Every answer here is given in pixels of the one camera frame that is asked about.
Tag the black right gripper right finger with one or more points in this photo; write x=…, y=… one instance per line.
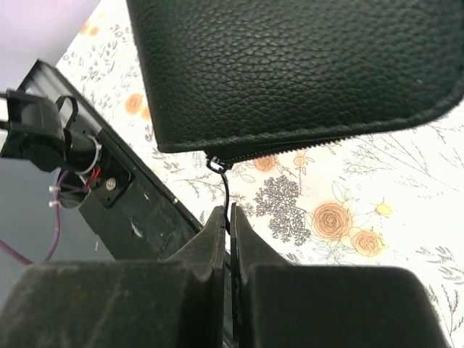
x=278, y=304

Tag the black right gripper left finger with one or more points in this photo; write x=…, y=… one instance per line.
x=178, y=302

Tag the black zip tool case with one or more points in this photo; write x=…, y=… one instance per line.
x=241, y=79

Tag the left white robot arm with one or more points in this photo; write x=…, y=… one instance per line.
x=32, y=130

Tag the floral table mat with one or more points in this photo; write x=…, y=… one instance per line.
x=387, y=199

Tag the black table edge rail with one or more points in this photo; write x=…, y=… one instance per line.
x=127, y=206

